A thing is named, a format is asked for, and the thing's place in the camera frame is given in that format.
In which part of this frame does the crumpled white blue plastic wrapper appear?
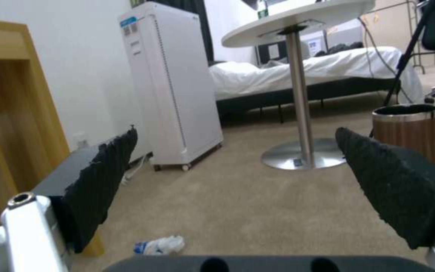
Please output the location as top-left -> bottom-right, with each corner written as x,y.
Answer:
132,235 -> 185,255

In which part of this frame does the brown metal trash bin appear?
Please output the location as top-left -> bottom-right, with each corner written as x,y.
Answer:
372,104 -> 435,170

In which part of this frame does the white power cable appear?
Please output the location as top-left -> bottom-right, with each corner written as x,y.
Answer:
121,153 -> 154,186

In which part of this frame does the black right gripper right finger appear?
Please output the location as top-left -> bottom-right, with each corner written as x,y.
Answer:
335,127 -> 435,272

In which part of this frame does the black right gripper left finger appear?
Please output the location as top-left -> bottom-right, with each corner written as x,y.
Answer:
0,126 -> 139,272

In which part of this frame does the light wooden shelf unit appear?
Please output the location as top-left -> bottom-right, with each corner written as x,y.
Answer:
0,18 -> 105,258

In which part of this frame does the black tripod stand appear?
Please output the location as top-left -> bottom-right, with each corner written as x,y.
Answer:
368,0 -> 435,136

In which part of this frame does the white tall air purifier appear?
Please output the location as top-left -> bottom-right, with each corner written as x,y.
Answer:
117,1 -> 224,172

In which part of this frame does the bed with white duvet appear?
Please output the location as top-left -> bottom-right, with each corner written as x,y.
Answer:
208,42 -> 425,125

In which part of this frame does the round white pedestal table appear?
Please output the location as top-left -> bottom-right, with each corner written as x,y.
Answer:
221,0 -> 376,170

